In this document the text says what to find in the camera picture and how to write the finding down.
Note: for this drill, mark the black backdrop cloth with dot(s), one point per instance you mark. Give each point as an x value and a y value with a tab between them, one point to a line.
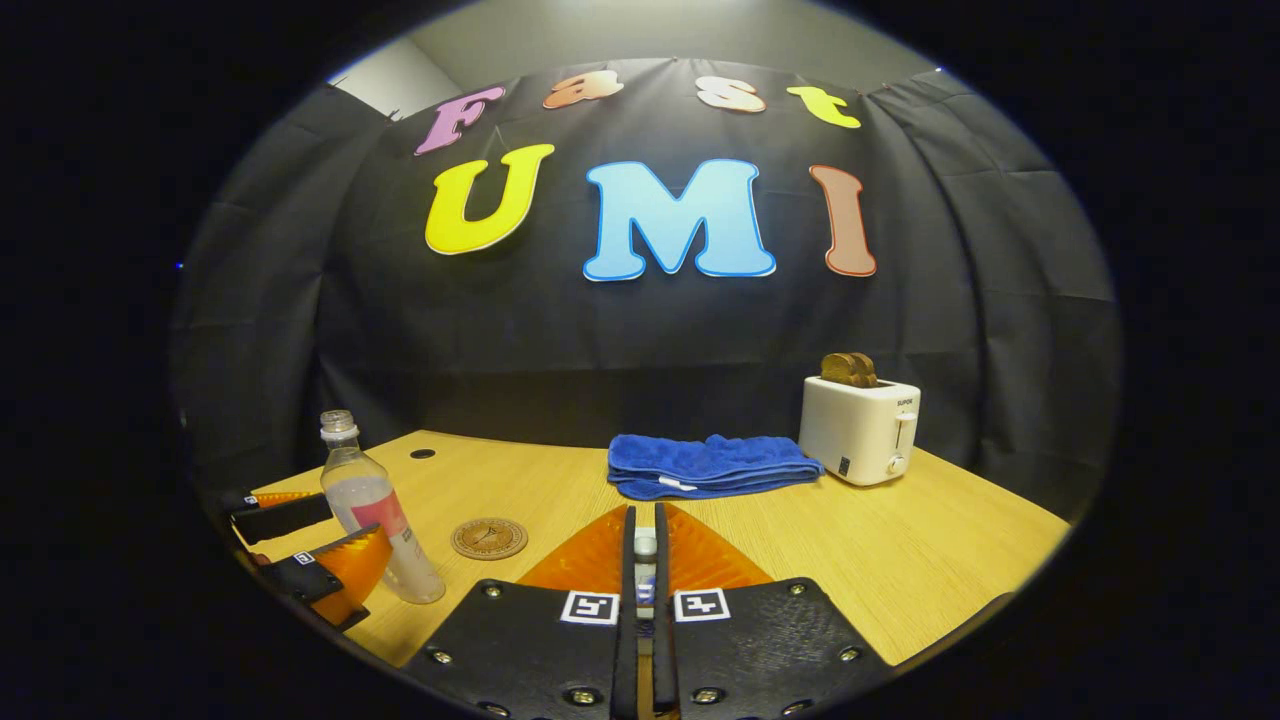
600	340

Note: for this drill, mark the brown bread slice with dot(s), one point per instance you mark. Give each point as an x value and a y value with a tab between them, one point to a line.
848	369

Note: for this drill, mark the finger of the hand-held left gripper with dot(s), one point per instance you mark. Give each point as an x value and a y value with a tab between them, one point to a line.
285	518
300	578

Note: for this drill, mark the white toaster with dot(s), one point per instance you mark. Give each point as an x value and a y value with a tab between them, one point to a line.
855	430

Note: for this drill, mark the folded blue towel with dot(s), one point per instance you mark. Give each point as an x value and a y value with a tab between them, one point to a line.
710	465

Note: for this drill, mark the round wooden coaster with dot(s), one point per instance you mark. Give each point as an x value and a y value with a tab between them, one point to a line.
489	538

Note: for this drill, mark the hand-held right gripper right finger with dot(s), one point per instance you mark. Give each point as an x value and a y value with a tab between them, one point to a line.
740	650

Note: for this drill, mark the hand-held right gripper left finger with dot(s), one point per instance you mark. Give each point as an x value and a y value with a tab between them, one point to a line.
560	650

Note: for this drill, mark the clear plastic water bottle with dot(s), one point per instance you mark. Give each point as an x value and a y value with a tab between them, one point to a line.
375	500

